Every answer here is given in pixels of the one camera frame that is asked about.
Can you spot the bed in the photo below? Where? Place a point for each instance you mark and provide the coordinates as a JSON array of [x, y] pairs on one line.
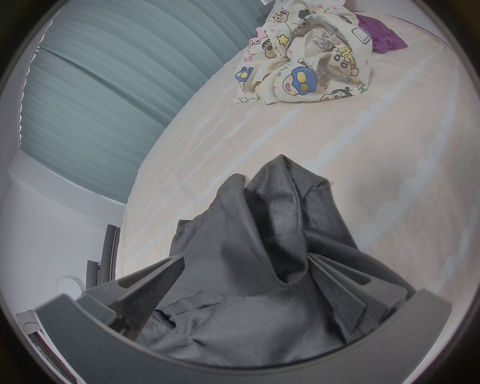
[[337, 168]]

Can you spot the black chest of drawers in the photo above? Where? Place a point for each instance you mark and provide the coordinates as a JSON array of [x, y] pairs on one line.
[[107, 255]]

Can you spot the white printed pyjama garment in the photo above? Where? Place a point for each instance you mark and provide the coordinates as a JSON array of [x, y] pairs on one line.
[[300, 67]]

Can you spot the blue-green curtain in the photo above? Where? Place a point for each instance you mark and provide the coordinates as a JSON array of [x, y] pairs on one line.
[[93, 131], [168, 37]]

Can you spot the round white mirror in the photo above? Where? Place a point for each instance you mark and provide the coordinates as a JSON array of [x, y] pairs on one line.
[[69, 285]]

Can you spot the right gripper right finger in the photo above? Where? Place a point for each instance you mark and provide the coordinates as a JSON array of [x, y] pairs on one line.
[[345, 300]]

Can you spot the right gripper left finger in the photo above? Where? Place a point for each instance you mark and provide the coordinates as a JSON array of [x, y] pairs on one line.
[[146, 296]]

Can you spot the black T-shirt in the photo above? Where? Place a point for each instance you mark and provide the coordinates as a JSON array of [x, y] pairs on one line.
[[243, 281]]

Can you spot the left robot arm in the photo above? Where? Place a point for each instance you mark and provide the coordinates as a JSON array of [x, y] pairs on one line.
[[28, 318]]

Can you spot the purple satin garment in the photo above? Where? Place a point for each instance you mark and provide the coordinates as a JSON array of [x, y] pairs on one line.
[[382, 35]]

